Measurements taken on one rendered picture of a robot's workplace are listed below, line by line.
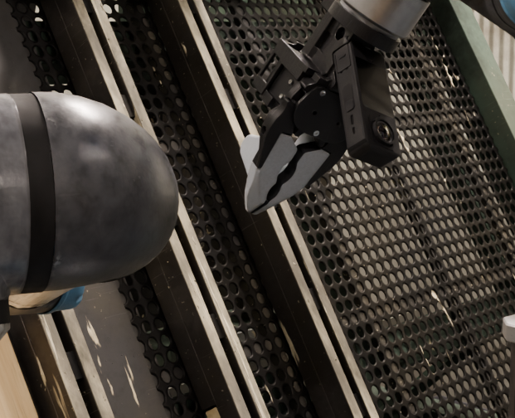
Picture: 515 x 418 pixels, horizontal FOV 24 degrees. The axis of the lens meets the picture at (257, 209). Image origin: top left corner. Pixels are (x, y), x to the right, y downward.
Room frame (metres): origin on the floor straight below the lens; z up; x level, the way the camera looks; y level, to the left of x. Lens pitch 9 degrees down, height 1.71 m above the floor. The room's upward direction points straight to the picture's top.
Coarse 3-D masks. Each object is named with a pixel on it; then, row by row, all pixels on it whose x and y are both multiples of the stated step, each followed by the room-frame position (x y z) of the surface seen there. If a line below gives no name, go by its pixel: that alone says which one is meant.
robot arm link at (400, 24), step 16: (352, 0) 1.08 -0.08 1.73; (368, 0) 1.08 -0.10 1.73; (384, 0) 1.07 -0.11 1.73; (400, 0) 1.07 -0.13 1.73; (416, 0) 1.08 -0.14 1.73; (368, 16) 1.08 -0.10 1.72; (384, 16) 1.07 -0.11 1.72; (400, 16) 1.08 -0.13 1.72; (416, 16) 1.09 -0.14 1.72; (384, 32) 1.09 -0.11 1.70; (400, 32) 1.09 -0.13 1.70
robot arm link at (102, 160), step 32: (64, 96) 0.69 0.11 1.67; (64, 128) 0.66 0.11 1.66; (96, 128) 0.67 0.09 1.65; (128, 128) 0.69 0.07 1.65; (64, 160) 0.65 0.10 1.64; (96, 160) 0.66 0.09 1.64; (128, 160) 0.67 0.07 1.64; (160, 160) 0.71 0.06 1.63; (64, 192) 0.64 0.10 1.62; (96, 192) 0.65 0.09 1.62; (128, 192) 0.67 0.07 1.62; (160, 192) 0.70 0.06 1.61; (64, 224) 0.64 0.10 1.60; (96, 224) 0.65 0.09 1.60; (128, 224) 0.67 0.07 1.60; (160, 224) 0.70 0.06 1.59; (64, 256) 0.65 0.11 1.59; (96, 256) 0.66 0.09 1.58; (128, 256) 0.68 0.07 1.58; (64, 288) 0.68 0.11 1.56
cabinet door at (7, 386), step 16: (0, 352) 1.53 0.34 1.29; (0, 368) 1.52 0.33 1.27; (16, 368) 1.54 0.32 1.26; (0, 384) 1.51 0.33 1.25; (16, 384) 1.52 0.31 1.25; (0, 400) 1.49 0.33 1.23; (16, 400) 1.51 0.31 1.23; (0, 416) 1.48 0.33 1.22; (16, 416) 1.50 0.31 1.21; (32, 416) 1.51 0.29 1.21
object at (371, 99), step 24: (360, 48) 1.10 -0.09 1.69; (336, 72) 1.09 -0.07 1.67; (360, 72) 1.08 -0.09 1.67; (384, 72) 1.10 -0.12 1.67; (360, 96) 1.06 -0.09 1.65; (384, 96) 1.08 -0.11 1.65; (360, 120) 1.05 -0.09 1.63; (384, 120) 1.06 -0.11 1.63; (360, 144) 1.04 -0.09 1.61; (384, 144) 1.04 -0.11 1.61
